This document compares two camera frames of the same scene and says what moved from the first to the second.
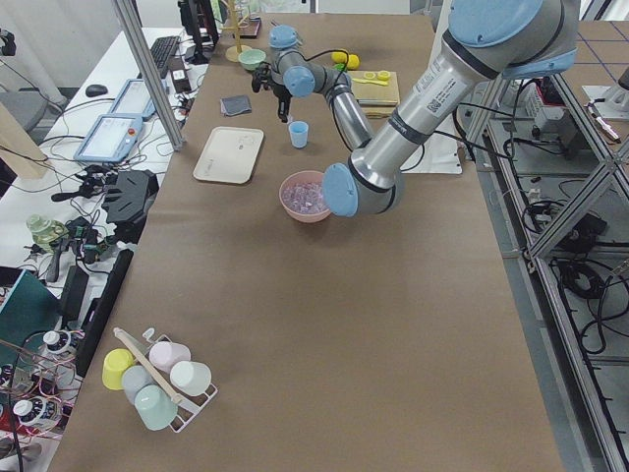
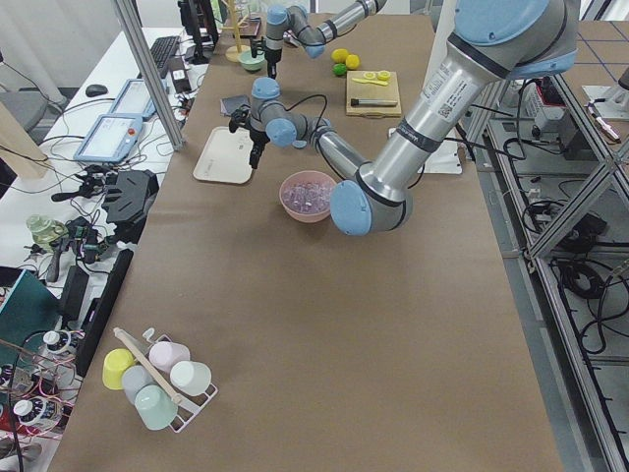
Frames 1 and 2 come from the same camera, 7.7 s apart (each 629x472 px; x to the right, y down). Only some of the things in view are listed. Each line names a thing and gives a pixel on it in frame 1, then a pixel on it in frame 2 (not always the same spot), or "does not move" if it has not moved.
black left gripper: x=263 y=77 → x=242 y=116
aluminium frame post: x=137 y=29 does not move
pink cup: x=165 y=354 does not move
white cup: x=194 y=378 does not move
